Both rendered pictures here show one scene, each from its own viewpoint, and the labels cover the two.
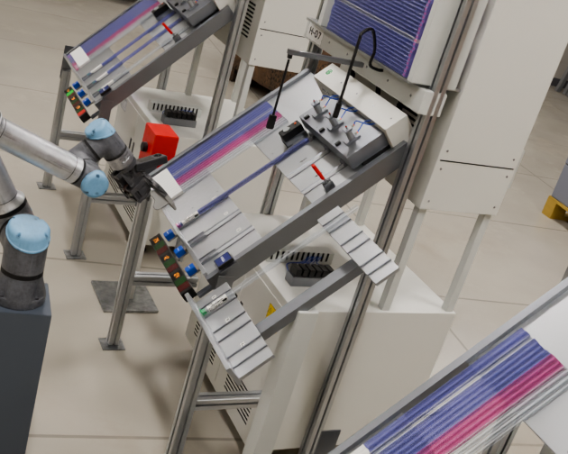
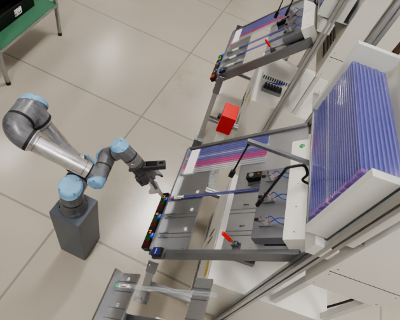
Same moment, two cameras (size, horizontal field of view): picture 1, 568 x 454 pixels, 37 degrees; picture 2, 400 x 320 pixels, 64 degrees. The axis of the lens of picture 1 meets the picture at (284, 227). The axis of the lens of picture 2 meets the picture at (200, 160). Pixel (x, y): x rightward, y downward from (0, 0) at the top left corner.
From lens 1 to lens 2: 175 cm
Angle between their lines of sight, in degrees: 37
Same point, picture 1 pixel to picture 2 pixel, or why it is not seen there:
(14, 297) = (63, 212)
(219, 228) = (181, 218)
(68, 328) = (163, 184)
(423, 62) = (320, 225)
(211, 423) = (187, 272)
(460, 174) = (347, 282)
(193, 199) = (191, 183)
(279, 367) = not seen: outside the picture
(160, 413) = not seen: hidden behind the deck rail
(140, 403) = not seen: hidden behind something
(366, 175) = (260, 255)
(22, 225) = (65, 184)
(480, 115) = (379, 265)
